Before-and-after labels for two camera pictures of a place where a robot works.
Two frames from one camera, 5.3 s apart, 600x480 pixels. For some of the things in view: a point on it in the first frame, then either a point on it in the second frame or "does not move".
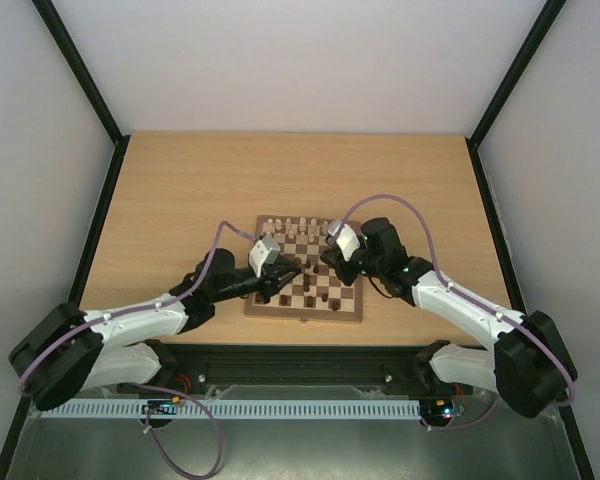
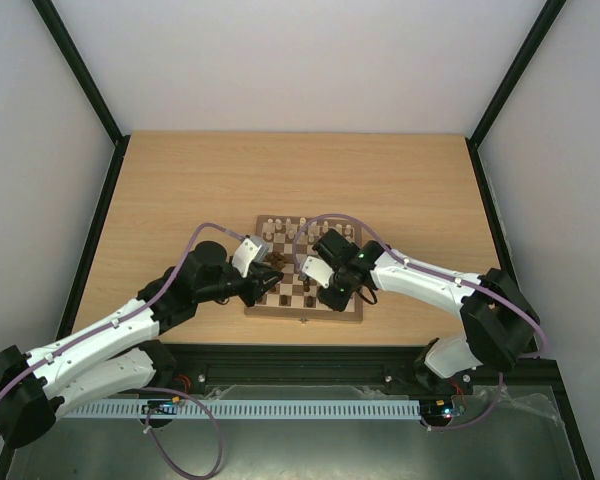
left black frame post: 84,75 does not move
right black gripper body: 343,265 → 333,298
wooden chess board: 317,293 does not move
